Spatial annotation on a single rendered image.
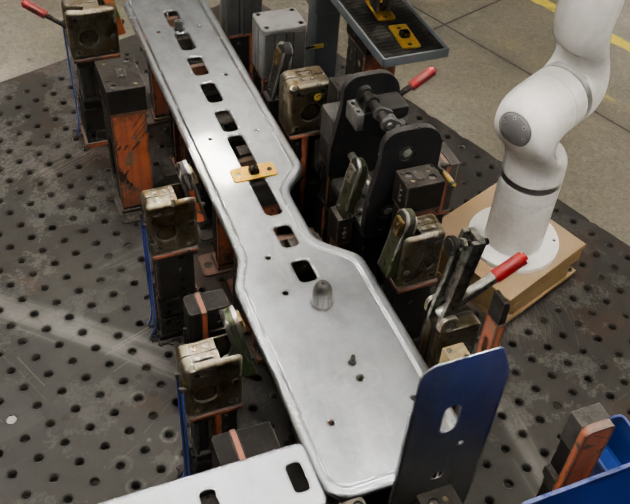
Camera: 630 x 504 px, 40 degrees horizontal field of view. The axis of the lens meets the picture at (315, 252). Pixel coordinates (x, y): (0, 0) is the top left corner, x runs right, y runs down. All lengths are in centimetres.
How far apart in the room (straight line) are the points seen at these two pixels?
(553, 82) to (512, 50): 249
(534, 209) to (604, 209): 158
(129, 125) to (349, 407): 85
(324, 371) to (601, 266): 89
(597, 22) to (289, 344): 70
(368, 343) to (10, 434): 67
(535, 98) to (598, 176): 192
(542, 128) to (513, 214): 26
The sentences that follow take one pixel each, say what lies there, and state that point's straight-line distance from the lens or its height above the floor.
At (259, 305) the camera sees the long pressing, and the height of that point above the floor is 100.
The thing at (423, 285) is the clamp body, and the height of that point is 95.
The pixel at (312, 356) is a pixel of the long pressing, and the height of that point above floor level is 100.
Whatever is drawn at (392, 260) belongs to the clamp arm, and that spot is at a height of 102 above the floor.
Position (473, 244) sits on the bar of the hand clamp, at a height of 122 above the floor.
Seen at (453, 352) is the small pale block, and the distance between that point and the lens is 126.
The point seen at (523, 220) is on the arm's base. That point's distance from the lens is 174.
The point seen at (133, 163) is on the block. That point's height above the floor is 84.
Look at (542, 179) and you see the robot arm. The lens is 167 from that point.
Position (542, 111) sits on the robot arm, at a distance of 153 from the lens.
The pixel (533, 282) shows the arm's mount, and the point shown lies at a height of 78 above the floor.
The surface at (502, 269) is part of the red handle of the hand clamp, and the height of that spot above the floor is 113.
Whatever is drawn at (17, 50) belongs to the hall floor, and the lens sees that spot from 395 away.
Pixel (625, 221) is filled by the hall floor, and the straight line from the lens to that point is 327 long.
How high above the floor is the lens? 202
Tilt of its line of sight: 45 degrees down
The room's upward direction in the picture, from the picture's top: 4 degrees clockwise
